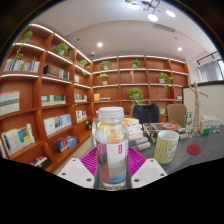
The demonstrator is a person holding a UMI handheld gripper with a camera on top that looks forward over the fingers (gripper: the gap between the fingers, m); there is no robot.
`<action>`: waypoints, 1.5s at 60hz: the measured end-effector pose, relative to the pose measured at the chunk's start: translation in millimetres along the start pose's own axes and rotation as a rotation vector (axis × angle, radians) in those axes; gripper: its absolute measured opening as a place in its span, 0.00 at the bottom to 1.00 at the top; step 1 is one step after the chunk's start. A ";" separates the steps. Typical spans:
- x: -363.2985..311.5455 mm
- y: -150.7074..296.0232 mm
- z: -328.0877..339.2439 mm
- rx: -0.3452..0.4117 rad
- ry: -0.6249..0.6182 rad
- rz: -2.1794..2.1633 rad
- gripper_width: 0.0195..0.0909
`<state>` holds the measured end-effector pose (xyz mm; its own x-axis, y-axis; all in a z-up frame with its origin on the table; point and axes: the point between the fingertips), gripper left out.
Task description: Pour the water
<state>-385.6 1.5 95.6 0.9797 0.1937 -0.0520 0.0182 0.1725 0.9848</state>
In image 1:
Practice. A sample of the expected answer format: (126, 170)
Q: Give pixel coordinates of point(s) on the brown chair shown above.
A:
(176, 114)

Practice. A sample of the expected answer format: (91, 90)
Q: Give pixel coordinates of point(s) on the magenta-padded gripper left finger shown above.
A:
(76, 171)

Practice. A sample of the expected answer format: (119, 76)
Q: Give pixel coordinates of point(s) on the clear plastic water bottle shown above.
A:
(111, 150)

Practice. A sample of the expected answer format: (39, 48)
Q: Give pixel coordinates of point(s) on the flat round red coaster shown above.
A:
(194, 149)

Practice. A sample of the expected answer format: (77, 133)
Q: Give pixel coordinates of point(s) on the tall green white carton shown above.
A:
(188, 122)

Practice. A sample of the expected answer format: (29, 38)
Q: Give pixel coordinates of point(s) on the wooden artist mannequin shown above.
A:
(196, 106)

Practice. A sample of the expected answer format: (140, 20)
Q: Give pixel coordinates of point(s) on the branched round ceiling lamp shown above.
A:
(152, 16)

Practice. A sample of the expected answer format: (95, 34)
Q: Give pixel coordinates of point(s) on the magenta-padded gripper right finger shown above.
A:
(148, 171)

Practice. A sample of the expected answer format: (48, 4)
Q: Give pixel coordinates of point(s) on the dark blue office chair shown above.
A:
(145, 114)

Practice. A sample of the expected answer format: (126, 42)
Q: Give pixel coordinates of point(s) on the yellow striped white mug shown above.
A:
(165, 146)

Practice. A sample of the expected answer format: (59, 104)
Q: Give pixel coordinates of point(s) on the stack of colourful books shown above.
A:
(135, 131)

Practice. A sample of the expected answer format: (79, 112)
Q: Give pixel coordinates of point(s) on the grey curtain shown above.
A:
(208, 71)

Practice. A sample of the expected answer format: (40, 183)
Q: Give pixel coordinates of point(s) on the black book with orange print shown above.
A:
(166, 126)

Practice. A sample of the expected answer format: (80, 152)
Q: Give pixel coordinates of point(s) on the black track light rail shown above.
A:
(206, 57)

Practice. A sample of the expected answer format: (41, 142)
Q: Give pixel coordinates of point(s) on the window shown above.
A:
(221, 68)

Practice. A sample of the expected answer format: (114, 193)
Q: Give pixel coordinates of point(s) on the stack of white boxes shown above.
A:
(211, 120)

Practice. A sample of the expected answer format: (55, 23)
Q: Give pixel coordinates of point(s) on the brown wooden shelf unit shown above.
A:
(30, 110)

